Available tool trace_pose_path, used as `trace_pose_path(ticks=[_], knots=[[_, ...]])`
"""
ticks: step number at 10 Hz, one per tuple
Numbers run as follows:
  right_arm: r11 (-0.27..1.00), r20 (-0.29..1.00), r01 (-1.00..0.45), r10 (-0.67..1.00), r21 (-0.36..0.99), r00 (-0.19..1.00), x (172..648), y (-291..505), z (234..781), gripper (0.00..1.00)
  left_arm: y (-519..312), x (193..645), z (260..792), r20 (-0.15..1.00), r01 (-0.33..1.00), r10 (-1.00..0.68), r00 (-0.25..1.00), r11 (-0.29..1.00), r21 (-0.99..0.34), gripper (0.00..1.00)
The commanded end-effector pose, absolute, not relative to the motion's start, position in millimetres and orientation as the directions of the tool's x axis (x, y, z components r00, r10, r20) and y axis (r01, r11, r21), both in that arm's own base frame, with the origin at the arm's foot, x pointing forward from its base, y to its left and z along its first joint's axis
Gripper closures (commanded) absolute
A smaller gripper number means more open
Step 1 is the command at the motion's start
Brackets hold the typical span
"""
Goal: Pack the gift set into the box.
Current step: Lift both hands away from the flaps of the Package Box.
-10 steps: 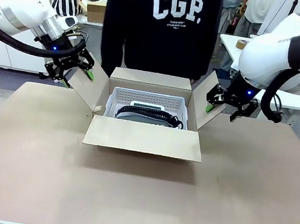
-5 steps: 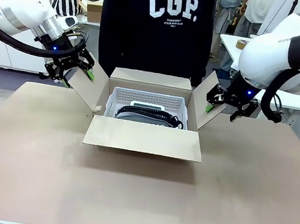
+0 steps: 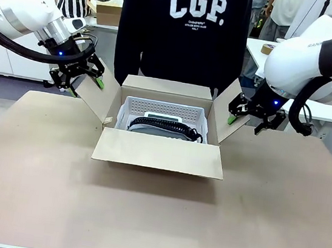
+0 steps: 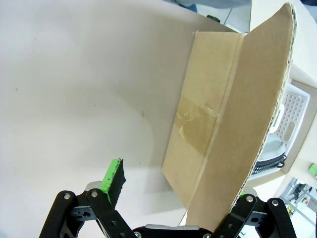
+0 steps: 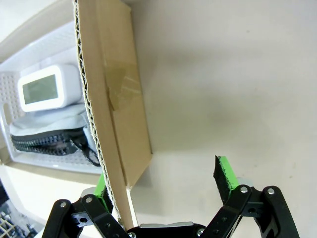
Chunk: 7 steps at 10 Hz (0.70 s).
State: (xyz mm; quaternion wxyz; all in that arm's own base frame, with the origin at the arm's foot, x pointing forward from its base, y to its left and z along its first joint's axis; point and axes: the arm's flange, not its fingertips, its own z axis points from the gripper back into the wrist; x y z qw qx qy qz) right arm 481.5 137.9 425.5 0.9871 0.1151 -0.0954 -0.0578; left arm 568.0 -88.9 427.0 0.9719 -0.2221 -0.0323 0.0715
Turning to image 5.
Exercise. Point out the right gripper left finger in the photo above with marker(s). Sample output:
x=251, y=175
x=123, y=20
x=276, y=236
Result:
x=81, y=218

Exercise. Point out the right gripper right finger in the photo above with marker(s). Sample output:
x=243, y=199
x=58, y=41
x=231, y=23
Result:
x=250, y=213

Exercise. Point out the brown cardboard shipping box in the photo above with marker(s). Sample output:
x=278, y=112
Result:
x=116, y=99

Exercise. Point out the white perforated gift basket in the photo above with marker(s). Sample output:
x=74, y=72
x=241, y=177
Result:
x=44, y=52

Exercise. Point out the grey pouch black zipper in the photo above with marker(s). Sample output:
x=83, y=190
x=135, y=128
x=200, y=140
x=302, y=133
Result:
x=49, y=126

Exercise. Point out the white digital alarm clock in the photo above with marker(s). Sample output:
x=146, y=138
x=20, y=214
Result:
x=47, y=88

